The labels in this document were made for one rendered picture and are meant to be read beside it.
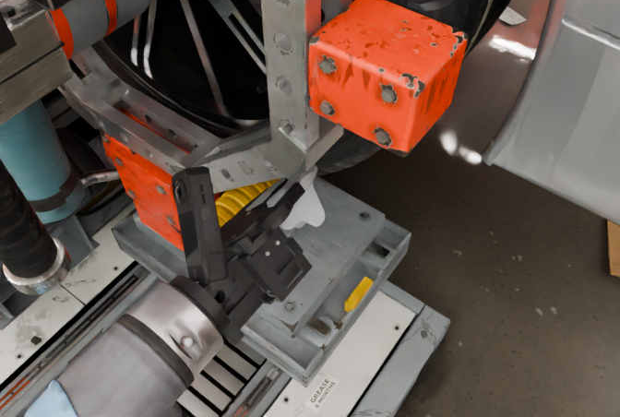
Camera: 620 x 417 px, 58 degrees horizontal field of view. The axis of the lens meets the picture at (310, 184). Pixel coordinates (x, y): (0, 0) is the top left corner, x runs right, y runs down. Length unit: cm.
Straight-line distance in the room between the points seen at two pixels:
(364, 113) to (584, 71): 15
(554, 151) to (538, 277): 92
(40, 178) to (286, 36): 45
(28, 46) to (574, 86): 35
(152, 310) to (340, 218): 63
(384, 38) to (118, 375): 34
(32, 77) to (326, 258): 78
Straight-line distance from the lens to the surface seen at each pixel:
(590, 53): 43
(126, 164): 79
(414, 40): 41
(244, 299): 58
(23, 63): 35
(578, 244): 148
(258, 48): 64
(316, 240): 108
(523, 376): 127
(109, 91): 80
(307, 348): 106
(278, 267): 58
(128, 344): 52
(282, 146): 50
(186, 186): 55
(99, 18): 55
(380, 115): 40
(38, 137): 76
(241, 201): 74
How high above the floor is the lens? 113
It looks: 51 degrees down
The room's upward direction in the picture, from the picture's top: straight up
